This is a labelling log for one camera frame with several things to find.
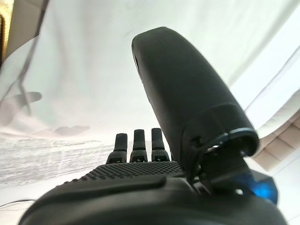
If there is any large grey striped rug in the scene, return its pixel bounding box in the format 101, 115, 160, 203
0, 137, 114, 187

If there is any brown wooden laundry basket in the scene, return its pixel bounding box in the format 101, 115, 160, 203
0, 0, 14, 68

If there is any tufted upholstered headboard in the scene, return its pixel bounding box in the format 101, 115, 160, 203
257, 127, 300, 171

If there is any bed with grey cover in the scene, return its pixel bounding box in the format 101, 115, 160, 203
0, 0, 300, 141

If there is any white duvet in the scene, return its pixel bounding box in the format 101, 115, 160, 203
229, 0, 300, 113

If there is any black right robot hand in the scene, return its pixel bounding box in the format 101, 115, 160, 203
18, 26, 290, 225

